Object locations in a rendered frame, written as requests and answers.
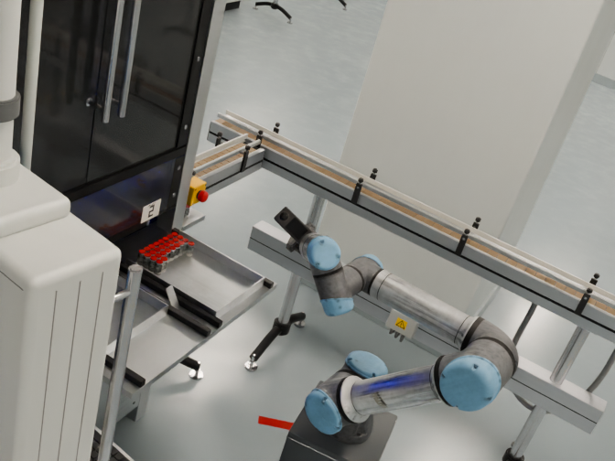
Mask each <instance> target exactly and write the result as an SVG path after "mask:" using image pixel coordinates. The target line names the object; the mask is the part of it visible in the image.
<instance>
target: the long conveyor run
mask: <svg viewBox="0 0 615 461"><path fill-rule="evenodd" d="M225 114H227V115H223V114H221V113H218V114H217V117H219V118H220V119H218V120H215V121H210V128H209V132H208V137H207V140H208V141H210V142H212V143H214V144H216V139H217V138H218V137H219V136H218V135H217V133H218V132H222V136H221V141H222V142H224V143H226V142H228V141H230V140H232V139H234V138H236V137H238V136H241V135H243V134H248V137H247V138H246V139H244V140H245V142H246V143H248V144H250V143H252V142H254V141H256V140H258V139H260V140H261V143H260V144H259V145H256V147H258V148H263V149H265V153H264V160H263V163H262V168H264V169H266V170H268V171H270V172H272V173H274V174H276V175H278V176H280V177H282V178H284V179H286V180H288V181H290V182H292V183H294V184H296V185H298V186H300V187H302V188H304V189H306V190H308V191H310V192H312V193H314V194H316V195H318V196H320V197H322V198H324V199H326V200H328V201H330V202H332V203H334V204H336V205H338V206H340V207H342V208H344V209H346V210H348V211H350V212H352V213H354V214H356V215H358V216H360V217H362V218H364V219H366V220H368V221H370V222H372V223H374V224H376V225H378V226H380V227H382V228H384V229H386V230H388V231H390V232H392V233H394V234H396V235H398V236H400V237H402V238H404V239H406V240H408V241H410V242H412V243H414V244H416V245H418V246H420V247H422V248H424V249H426V250H428V251H430V252H432V253H434V254H436V255H438V256H440V257H442V258H444V259H446V260H448V261H450V262H452V263H454V264H456V265H458V266H460V267H462V268H464V269H466V270H468V271H470V272H472V273H474V274H476V275H478V276H480V277H482V278H484V279H486V280H488V281H490V282H492V283H494V284H497V285H498V286H500V287H502V288H504V289H506V290H508V291H510V292H512V293H514V294H516V295H519V296H520V297H522V298H524V299H526V300H528V301H530V302H532V303H534V304H536V305H538V306H541V307H542V308H544V309H546V310H548V311H550V312H552V313H554V314H556V315H558V316H561V317H563V318H564V319H566V320H568V321H570V322H572V323H574V324H576V325H578V326H580V327H583V328H585V329H586V330H588V331H590V332H592V333H594V334H596V335H598V336H600V337H602V338H605V339H606V340H608V341H610V342H612V343H614V344H615V295H614V294H612V293H610V292H607V291H605V290H603V289H601V288H599V287H597V286H596V284H597V282H598V280H596V279H599V277H600V275H599V273H594V275H593V276H594V277H595V278H591V280H590V282H586V281H584V280H582V279H580V278H578V277H576V276H574V275H573V274H571V273H568V272H565V271H563V270H561V269H559V268H557V267H555V266H554V265H552V264H550V263H547V262H544V261H542V260H540V259H538V258H536V257H534V256H533V255H531V254H529V253H527V252H523V251H521V250H519V249H517V248H515V247H513V246H512V245H510V244H508V243H506V242H504V241H500V240H498V239H496V238H494V237H492V236H491V235H489V234H487V233H485V232H483V231H481V230H478V227H479V226H480V225H479V223H478V222H480V221H481V218H480V217H477V218H476V219H475V220H476V222H475V221H474V222H473V224H472V227H471V226H470V225H468V224H466V223H464V222H462V221H460V220H456V219H454V218H452V217H450V216H449V215H447V214H445V213H443V212H441V211H439V210H436V209H433V208H431V207H429V206H428V205H426V204H424V203H422V202H420V201H418V200H415V199H413V198H410V197H408V196H407V195H405V194H403V193H401V192H399V191H397V190H394V189H392V188H389V187H387V186H386V185H384V184H382V183H380V182H378V181H376V180H375V179H376V176H377V175H375V173H377V172H378V170H377V168H374V169H373V170H372V172H373V173H371V175H370V177H367V176H365V175H363V174H361V173H359V172H357V171H355V170H353V169H350V168H348V167H346V166H344V165H342V164H340V163H338V162H336V161H334V160H332V159H329V158H327V157H325V156H323V155H321V154H319V153H317V152H315V151H313V150H311V149H308V148H306V147H304V146H303V145H300V144H298V143H296V142H294V141H292V140H290V139H287V138H285V137H284V136H282V135H280V134H278V133H279V128H278V127H279V126H280V123H275V126H276V127H274V131H271V130H269V129H267V128H264V127H263V126H261V125H259V124H257V123H254V122H252V121H250V120H248V119H246V118H243V117H242V116H240V115H238V114H236V113H233V112H231V111H229V110H226V113H225ZM326 162H327V163H326ZM569 279H570V280H569ZM594 291H595V292H594Z"/></svg>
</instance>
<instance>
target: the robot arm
mask: <svg viewBox="0 0 615 461"><path fill-rule="evenodd" d="M274 219H275V221H276V222H277V223H278V224H279V225H280V226H281V227H282V228H283V229H284V230H285V231H286V232H287V233H288V234H289V235H290V236H291V237H290V238H289V240H288V242H287V244H286V248H287V249H288V250H289V251H290V252H293V251H296V252H298V253H299V254H300V255H301V256H302V257H303V258H304V259H305V260H306V261H307V262H308V264H309V267H310V270H311V272H312V275H313V278H314V281H315V284H316V287H317V290H318V295H319V299H320V300H319V301H320V303H321V304H322V306H323V309H324V312H325V314H326V315H327V316H340V315H343V314H346V313H348V312H350V311H351V310H352V309H353V307H354V303H353V298H352V297H353V296H355V295H356V294H358V293H359V292H360V291H363V292H364V293H366V294H368V295H370V296H372V297H373V298H375V299H377V300H379V301H380V302H382V303H384V304H386V305H387V306H390V307H391V308H393V309H394V310H396V311H398V312H400V313H401V314H403V315H405V316H407V317H409V318H411V319H413V320H414V321H415V322H417V323H419V324H420V325H422V326H424V327H426V328H428V329H430V330H432V331H433V332H435V333H437V334H439V335H440V336H441V337H443V338H445V339H447V340H449V341H451V342H453V343H454V344H456V345H458V347H459V352H455V353H451V354H447V355H443V356H440V357H438V358H437V359H436V361H435V363H434V364H433V365H428V366H425V367H420V368H415V369H411V370H404V371H399V372H395V373H391V374H388V369H387V367H386V365H385V364H384V362H383V361H382V360H381V359H379V358H378V357H377V356H375V355H373V354H372V353H369V352H366V351H361V350H356V351H352V352H351V353H350V354H349V355H348V357H347V358H346V359H345V364H344V365H343V367H342V368H341V369H340V370H338V371H337V372H336V373H335V374H333V375H332V376H331V377H329V378H328V379H327V380H326V381H324V382H323V383H321V384H320V385H319V386H318V387H317V388H316V389H314V390H312V392H311V393H310V394H309V395H308V396H307V398H306V402H305V410H306V414H307V417H308V419H309V421H310V422H311V423H312V424H313V425H314V426H315V427H316V428H317V429H318V430H319V431H320V432H322V433H323V434H328V435H330V436H331V437H333V438H334V439H336V440H338V441H341V442H342V443H347V444H358V443H362V442H364V441H366V440H367V439H368V438H369V437H370V435H371V433H372V429H373V415H374V414H375V413H384V412H390V411H394V410H400V409H405V408H410V407H416V406H420V405H426V404H431V403H436V402H443V403H444V404H445V405H447V406H449V407H455V406H456V407H458V408H459V410H461V411H465V412H474V411H478V410H480V409H482V408H484V407H485V406H487V405H488V404H490V403H491V402H492V401H493V400H494V399H495V398H496V397H497V395H498V393H499V391H500V390H501V389H502V388H503V386H504V385H505V384H506V383H507V382H508V381H509V379H510V378H511V377H512V376H513V375H514V373H515V372H516V371H517V368H518V363H519V356H518V352H517V348H516V347H515V345H514V343H513V341H512V340H511V339H510V338H509V337H508V335H507V334H505V333H504V332H503V331H502V330H501V329H499V328H498V327H496V326H495V325H493V324H492V323H491V322H489V321H488V320H486V319H484V318H482V317H480V316H476V317H472V316H469V315H467V314H465V313H463V312H462V311H460V310H458V309H457V308H455V307H453V306H451V305H449V304H447V303H445V302H443V301H441V300H440V299H438V298H436V297H434V296H432V295H431V294H429V293H427V292H425V291H423V290H421V289H420V288H418V287H416V286H414V285H412V284H410V283H408V282H407V281H405V280H403V279H401V278H399V277H398V276H396V275H394V274H392V273H389V272H388V271H386V270H384V268H383V264H382V262H380V260H379V259H378V258H377V257H376V256H374V255H372V254H364V255H363V256H360V257H357V258H355V259H354V260H353V261H352V262H350V263H348V264H346V265H345V266H343V267H342V264H341V261H340V247H339V245H338V244H337V243H336V242H335V241H334V240H332V239H331V238H330V237H329V236H328V235H326V236H324V235H322V234H319V233H316V232H315V231H314V229H315V228H316V227H315V226H314V225H313V224H312V223H311V222H310V223H307V224H306V225H305V224H304V223H303V222H302V221H301V220H300V219H299V218H298V217H297V216H296V215H295V214H294V213H293V212H292V211H291V210H290V209H289V208H288V207H284V208H283V209H282V210H281V211H280V212H279V213H277V214H276V215H275V217H274Z"/></svg>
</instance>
